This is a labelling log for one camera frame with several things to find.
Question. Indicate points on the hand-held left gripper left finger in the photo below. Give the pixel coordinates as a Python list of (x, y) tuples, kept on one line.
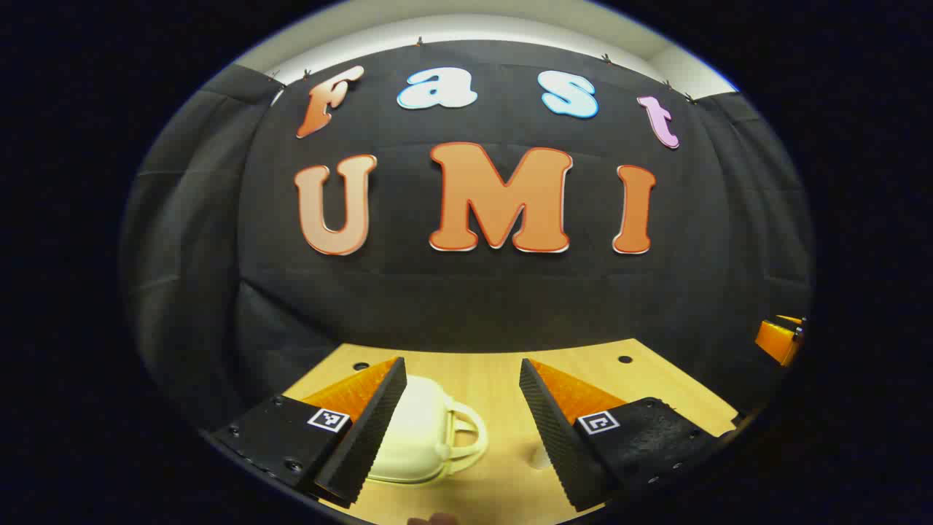
[(372, 430)]

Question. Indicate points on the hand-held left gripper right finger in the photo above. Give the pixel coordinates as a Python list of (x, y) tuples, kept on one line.
[(557, 437)]

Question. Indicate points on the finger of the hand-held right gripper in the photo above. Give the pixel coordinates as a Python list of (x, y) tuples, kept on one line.
[(778, 339)]

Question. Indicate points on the pale yellow suitcase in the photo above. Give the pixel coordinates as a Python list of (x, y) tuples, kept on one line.
[(419, 430)]

